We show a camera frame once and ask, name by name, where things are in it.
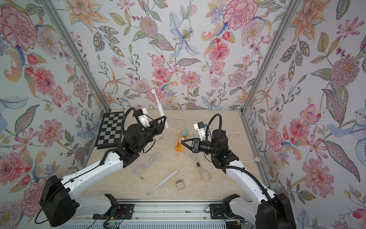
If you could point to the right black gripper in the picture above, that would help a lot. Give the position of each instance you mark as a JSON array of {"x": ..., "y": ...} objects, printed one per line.
[{"x": 198, "y": 147}]

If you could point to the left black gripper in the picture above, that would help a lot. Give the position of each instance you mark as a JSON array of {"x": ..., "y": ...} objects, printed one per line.
[{"x": 157, "y": 128}]

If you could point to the white electric toothbrush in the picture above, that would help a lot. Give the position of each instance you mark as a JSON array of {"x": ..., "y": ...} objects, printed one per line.
[
  {"x": 160, "y": 107},
  {"x": 163, "y": 181}
]

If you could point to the pink USB charger plug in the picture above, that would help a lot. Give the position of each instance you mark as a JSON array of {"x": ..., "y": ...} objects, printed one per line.
[{"x": 180, "y": 184}]

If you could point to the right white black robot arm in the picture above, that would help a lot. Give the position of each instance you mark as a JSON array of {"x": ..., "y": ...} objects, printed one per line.
[{"x": 266, "y": 209}]

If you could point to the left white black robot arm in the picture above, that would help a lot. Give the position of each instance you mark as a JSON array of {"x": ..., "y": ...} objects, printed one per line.
[{"x": 61, "y": 198}]

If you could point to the orange power strip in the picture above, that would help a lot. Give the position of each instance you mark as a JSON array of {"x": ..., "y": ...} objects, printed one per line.
[{"x": 179, "y": 146}]

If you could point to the black white checkerboard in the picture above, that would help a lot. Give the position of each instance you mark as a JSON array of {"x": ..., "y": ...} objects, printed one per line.
[{"x": 110, "y": 131}]

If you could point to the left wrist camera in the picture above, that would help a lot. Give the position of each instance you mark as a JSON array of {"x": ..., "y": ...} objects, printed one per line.
[{"x": 141, "y": 114}]

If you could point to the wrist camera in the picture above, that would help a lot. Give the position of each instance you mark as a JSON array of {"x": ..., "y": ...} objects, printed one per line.
[
  {"x": 141, "y": 114},
  {"x": 201, "y": 128}
]

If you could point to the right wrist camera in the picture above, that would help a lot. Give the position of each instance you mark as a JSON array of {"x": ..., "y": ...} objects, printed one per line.
[{"x": 201, "y": 128}]

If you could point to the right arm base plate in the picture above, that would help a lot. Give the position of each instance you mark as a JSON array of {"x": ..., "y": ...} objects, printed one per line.
[{"x": 219, "y": 211}]

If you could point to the aluminium mounting rail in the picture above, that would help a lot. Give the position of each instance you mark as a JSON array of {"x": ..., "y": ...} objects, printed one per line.
[{"x": 156, "y": 210}]

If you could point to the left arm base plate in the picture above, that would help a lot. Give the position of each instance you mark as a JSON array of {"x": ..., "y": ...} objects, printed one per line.
[{"x": 124, "y": 211}]

